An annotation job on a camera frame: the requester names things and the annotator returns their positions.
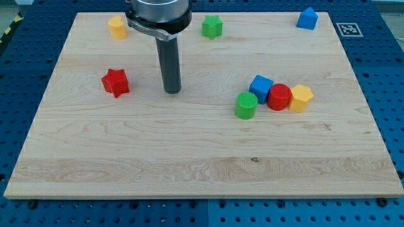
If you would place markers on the yellow heart block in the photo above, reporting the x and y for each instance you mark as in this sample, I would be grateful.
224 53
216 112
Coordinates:
117 28

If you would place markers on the white fiducial marker tag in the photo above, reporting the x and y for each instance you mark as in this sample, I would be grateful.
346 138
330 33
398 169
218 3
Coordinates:
349 29

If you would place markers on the yellow black hazard tape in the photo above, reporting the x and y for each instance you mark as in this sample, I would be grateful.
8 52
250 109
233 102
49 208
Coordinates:
11 29

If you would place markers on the green cylinder block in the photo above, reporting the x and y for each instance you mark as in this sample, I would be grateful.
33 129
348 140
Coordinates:
246 104

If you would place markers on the green star block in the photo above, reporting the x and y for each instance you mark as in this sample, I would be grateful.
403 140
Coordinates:
212 27

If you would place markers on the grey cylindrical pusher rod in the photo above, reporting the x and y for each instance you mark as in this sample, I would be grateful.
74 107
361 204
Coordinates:
168 55

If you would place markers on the red star block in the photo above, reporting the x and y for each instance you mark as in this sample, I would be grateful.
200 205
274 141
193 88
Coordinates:
116 82

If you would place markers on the blue cube block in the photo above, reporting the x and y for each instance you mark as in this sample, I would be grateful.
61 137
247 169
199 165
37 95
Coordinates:
260 86

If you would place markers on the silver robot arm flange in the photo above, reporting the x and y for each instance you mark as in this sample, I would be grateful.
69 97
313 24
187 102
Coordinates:
162 19

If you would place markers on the wooden board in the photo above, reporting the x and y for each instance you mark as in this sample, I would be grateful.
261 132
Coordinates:
146 144

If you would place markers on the yellow hexagon block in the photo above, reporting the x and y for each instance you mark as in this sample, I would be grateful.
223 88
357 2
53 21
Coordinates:
301 98

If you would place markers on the red cylinder block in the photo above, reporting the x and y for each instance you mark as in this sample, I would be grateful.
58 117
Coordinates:
278 97

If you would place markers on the blue pentagon block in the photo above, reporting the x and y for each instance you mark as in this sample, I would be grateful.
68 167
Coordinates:
307 19

